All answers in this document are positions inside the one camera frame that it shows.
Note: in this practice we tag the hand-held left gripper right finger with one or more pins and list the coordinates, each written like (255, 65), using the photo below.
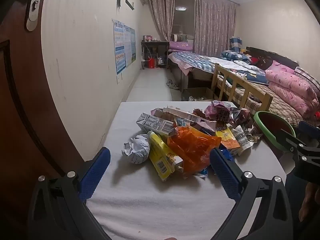
(225, 175)

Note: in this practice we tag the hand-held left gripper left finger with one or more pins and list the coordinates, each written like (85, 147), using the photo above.
(96, 175)

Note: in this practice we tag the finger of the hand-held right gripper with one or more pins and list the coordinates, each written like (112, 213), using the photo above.
(290, 140)
(308, 128)

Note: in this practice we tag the green rimmed red bin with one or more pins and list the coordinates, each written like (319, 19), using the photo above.
(272, 123)

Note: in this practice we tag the yellow orange drink carton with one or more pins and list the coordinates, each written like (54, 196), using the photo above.
(226, 137)

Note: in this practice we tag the white milk carton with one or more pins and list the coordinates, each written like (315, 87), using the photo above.
(155, 125)

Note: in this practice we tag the person's right hand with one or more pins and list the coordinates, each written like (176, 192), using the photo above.
(311, 201)

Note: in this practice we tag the small red toy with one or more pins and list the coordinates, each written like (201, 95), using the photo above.
(317, 115)

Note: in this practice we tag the wooden bed with bedding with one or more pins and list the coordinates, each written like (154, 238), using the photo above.
(280, 105)

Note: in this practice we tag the crumpled white paper cup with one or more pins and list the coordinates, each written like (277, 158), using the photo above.
(241, 137)

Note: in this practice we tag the orange plastic bag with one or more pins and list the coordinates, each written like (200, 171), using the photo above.
(192, 147)

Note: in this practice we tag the folded pink quilt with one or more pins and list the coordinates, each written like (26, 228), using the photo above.
(292, 85)

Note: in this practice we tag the crumpled white paper ball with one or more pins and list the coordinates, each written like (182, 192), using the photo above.
(136, 150)

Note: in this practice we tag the striped pillow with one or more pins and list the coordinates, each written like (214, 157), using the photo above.
(308, 77)

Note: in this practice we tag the crumpled silver foil wrapper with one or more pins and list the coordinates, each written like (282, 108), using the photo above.
(240, 116)

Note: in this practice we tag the white table cover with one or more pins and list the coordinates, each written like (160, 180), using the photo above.
(150, 205)

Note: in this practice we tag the pink snack wrapper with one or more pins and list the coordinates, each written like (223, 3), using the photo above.
(217, 111)

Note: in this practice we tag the yellow snack box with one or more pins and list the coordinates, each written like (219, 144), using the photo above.
(160, 157)

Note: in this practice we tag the blue cartoon blanket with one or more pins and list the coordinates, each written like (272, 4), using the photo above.
(252, 76)

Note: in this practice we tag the dark headboard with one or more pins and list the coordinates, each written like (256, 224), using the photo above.
(275, 57)

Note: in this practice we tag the torn long cardboard box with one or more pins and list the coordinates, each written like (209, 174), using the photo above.
(175, 113)

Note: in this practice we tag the dark green cushion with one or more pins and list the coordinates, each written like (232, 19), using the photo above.
(231, 80)

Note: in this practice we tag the open cardboard box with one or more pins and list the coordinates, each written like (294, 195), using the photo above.
(197, 91)

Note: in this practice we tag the brown wooden door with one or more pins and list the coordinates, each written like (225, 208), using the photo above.
(25, 105)

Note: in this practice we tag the blue cartoon pillow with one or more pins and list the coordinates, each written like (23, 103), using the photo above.
(235, 55)

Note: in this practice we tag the pair of slippers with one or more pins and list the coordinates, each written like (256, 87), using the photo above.
(173, 84)

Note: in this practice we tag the blue plaid pillow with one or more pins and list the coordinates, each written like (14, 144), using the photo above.
(235, 44)

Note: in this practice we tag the blue plaid bed quilt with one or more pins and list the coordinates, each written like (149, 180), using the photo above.
(192, 60)

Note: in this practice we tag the small red bin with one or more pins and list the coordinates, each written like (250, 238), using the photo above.
(151, 62)

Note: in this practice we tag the folded purple quilt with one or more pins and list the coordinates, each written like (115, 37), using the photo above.
(181, 46)

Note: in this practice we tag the pink patterned curtain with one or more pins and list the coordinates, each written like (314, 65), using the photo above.
(161, 12)
(215, 22)

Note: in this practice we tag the dark desk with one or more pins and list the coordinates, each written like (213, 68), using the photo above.
(155, 43)

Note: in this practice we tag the window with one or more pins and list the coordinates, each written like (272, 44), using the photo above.
(185, 20)

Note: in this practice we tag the wooden bed frame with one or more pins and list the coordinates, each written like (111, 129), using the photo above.
(246, 85)

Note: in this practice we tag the small white wall paper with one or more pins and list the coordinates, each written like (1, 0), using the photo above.
(119, 78)

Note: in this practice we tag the blue chart wall poster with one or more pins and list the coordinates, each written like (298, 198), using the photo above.
(119, 47)

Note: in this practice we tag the wall poster with green base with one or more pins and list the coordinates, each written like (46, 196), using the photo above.
(130, 45)

